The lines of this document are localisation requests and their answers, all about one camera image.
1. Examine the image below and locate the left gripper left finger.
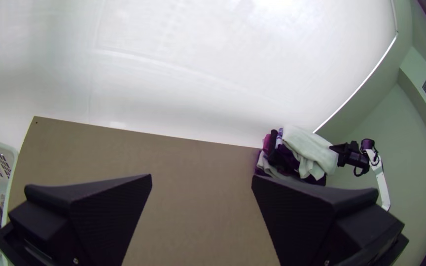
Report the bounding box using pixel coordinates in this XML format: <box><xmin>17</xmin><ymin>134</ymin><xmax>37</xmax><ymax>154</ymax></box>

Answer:
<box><xmin>0</xmin><ymin>173</ymin><xmax>153</xmax><ymax>266</ymax></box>

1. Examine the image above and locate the pile of folded clothes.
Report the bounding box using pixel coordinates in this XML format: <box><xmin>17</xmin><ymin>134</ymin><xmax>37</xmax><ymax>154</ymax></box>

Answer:
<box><xmin>254</xmin><ymin>128</ymin><xmax>327</xmax><ymax>187</ymax></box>

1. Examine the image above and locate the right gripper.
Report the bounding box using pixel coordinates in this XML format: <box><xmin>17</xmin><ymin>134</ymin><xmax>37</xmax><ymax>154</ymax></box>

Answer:
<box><xmin>328</xmin><ymin>141</ymin><xmax>370</xmax><ymax>167</ymax></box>

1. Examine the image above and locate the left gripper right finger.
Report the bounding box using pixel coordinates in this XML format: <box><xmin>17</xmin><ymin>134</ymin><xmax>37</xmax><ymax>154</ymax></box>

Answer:
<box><xmin>251</xmin><ymin>174</ymin><xmax>410</xmax><ymax>266</ymax></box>

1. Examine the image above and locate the white t-shirt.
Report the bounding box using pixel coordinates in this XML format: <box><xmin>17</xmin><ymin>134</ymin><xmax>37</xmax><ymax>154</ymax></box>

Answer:
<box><xmin>281</xmin><ymin>125</ymin><xmax>340</xmax><ymax>181</ymax></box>

